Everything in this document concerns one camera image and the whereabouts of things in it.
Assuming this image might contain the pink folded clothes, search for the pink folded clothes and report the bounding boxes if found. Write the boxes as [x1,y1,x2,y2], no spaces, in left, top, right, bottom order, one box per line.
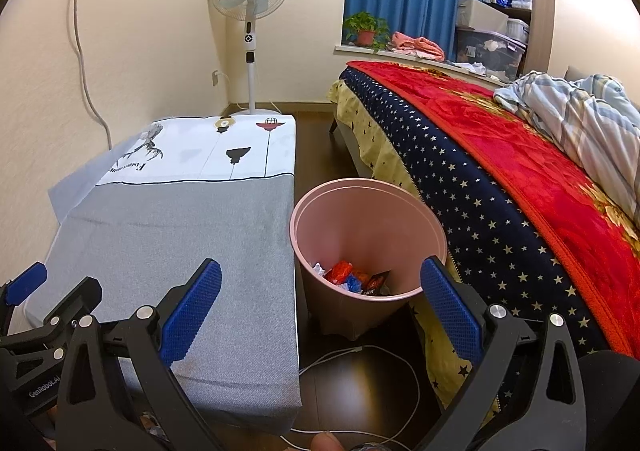
[390,32,446,62]

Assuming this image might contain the grey white printed tablecloth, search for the grey white printed tablecloth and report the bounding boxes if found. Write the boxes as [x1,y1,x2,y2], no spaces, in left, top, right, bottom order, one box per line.
[24,114,302,434]

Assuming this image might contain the grey wall cable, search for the grey wall cable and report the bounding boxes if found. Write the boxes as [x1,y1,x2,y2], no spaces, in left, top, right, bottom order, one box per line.
[69,0,114,151]

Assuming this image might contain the navy star bedsheet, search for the navy star bedsheet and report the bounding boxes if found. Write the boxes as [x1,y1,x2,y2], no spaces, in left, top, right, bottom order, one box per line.
[340,67,610,356]

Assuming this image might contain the blue plastic shoe cover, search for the blue plastic shoe cover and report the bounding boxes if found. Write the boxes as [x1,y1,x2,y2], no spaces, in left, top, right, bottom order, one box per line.
[343,275,362,294]

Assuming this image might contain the operator thumb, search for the operator thumb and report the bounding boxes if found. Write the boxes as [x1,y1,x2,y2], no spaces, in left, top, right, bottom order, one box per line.
[309,431,345,451]

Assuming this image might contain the white paper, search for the white paper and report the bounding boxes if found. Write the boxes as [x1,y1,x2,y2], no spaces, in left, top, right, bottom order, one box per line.
[314,263,326,278]

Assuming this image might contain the black snack wrapper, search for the black snack wrapper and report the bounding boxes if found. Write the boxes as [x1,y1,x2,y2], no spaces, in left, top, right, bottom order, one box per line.
[362,271,390,296]

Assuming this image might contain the white cardboard box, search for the white cardboard box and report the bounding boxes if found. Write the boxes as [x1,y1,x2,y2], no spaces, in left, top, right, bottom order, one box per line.
[456,0,509,35]

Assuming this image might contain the dark plastic storage bin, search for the dark plastic storage bin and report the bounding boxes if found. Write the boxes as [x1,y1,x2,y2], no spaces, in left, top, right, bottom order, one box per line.
[456,27,526,81]

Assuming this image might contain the potted green plant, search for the potted green plant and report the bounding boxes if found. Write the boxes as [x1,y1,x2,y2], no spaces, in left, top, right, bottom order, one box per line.
[343,11,390,52]

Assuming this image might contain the red floral blanket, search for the red floral blanket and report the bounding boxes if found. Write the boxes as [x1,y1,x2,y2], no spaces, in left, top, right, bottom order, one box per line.
[345,61,639,357]

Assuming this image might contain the pink trash bin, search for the pink trash bin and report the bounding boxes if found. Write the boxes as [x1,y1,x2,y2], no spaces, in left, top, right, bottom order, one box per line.
[290,178,448,341]

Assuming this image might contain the red foil wrapper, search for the red foil wrapper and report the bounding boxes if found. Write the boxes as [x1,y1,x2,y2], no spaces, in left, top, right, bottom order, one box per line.
[324,260,352,286]

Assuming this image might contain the striped grey blue duvet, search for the striped grey blue duvet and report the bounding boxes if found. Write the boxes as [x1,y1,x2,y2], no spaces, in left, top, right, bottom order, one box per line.
[494,70,639,223]

